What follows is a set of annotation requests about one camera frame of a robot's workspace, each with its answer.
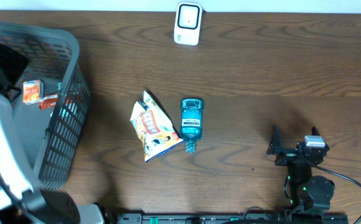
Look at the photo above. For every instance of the yellow snack bag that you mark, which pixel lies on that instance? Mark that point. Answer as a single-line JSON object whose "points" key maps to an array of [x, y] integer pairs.
{"points": [[153, 127]]}

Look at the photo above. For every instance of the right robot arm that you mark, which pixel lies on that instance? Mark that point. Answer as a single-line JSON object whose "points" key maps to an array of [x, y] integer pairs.
{"points": [[308, 192]]}

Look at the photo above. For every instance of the red candy bar wrapper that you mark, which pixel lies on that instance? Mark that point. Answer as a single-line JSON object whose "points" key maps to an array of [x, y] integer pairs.
{"points": [[49, 101]]}

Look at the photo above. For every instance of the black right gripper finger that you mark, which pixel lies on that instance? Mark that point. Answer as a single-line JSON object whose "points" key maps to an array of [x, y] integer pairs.
{"points": [[274, 147], [314, 131]]}

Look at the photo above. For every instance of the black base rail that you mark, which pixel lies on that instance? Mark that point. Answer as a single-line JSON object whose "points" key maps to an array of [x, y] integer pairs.
{"points": [[138, 218]]}

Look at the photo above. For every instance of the teal mouthwash bottle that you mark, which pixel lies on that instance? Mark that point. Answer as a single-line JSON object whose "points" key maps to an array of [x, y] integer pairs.
{"points": [[191, 122]]}

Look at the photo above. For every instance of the grey plastic basket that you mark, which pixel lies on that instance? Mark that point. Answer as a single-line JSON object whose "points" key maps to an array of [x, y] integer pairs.
{"points": [[49, 137]]}

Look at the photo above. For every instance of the orange small box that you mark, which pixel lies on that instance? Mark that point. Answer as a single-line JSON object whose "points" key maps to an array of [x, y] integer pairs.
{"points": [[33, 92]]}

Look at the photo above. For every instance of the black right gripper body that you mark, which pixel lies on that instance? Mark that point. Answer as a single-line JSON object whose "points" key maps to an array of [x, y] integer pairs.
{"points": [[287, 156]]}

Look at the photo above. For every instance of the white barcode scanner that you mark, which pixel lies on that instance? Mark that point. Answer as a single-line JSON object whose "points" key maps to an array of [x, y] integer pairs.
{"points": [[187, 23]]}

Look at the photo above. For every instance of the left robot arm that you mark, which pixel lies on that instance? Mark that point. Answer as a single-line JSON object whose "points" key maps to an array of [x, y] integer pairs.
{"points": [[23, 199]]}

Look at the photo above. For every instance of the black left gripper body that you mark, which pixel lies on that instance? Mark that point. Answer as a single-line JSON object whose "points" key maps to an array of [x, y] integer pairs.
{"points": [[2, 66]]}

